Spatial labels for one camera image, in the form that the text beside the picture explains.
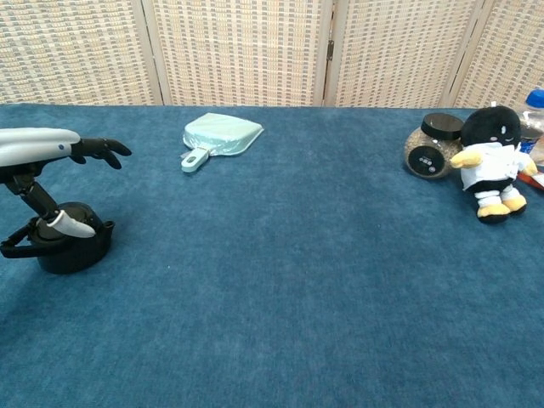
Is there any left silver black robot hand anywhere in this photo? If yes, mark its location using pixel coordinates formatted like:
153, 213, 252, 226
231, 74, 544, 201
0, 127, 133, 239

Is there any black round device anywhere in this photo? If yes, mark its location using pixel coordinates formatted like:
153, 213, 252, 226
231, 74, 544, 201
0, 201, 116, 275

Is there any mint green dustpan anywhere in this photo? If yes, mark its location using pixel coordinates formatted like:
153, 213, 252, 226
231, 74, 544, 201
180, 112, 265, 174

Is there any woven folding screen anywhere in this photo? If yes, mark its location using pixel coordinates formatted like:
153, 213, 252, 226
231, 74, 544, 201
0, 0, 544, 108

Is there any blue table cloth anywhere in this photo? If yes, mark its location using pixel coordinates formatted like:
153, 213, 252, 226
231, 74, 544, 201
0, 103, 544, 408

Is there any glass jar with black lid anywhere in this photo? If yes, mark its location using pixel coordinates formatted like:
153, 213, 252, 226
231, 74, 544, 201
403, 113, 467, 180

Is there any black plush doll white shirt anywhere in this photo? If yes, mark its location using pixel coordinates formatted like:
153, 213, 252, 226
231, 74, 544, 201
450, 105, 540, 225

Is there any blue capped plastic bottle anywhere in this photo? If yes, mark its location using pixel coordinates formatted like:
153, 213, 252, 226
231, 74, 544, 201
518, 88, 544, 165

